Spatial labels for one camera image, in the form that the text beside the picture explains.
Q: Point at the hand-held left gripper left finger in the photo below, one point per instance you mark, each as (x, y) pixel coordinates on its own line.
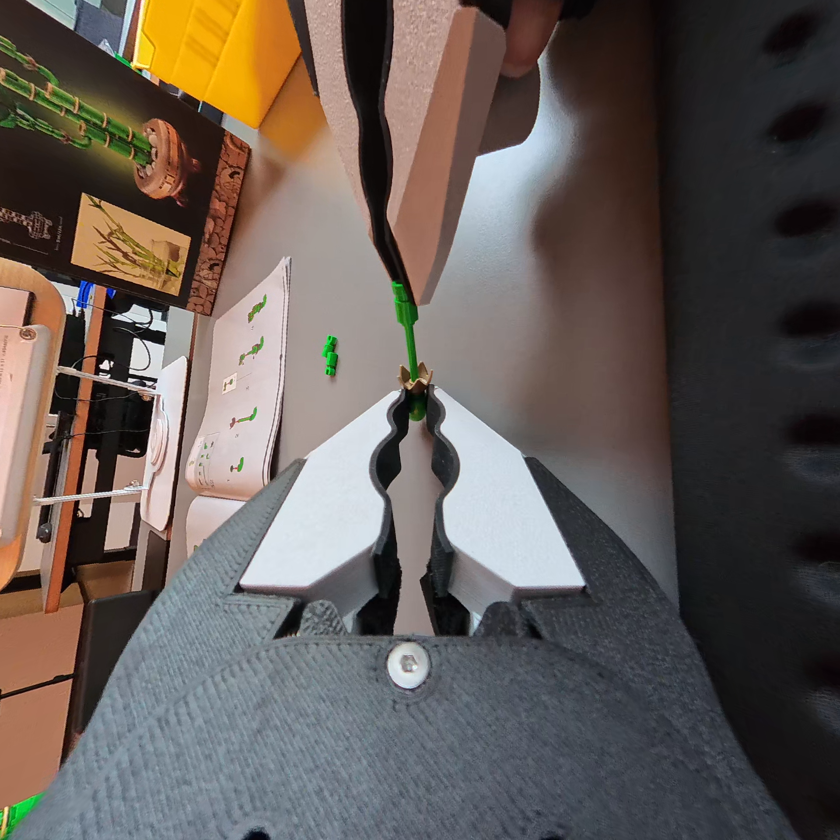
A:
(321, 525)

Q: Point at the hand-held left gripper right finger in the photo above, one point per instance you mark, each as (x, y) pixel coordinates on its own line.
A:
(505, 525)

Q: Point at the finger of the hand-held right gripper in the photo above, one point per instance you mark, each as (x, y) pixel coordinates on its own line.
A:
(334, 79)
(439, 144)

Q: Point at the green lego bamboo stem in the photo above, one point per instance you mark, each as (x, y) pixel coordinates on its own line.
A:
(411, 341)

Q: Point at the white lego instruction booklet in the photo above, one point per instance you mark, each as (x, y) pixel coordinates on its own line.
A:
(249, 407)

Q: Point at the small green lego piece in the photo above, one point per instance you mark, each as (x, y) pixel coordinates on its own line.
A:
(330, 364)
(330, 342)

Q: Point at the dark lego set box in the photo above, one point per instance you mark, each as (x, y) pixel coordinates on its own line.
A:
(111, 151)

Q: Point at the green lego bamboo assembly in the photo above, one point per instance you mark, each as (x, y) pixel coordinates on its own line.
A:
(19, 810)

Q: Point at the person's right hand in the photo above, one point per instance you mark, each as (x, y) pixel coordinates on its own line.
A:
(528, 39)

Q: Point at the yellow plastic bin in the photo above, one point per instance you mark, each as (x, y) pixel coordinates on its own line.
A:
(216, 52)

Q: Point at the white rounded device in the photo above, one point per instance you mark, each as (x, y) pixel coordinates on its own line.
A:
(164, 453)

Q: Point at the black box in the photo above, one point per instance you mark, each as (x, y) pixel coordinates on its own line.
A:
(111, 656)

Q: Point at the wooden plank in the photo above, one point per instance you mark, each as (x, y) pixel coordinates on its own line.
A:
(72, 459)

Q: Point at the black perforated chair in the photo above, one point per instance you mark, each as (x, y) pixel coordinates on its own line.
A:
(754, 394)

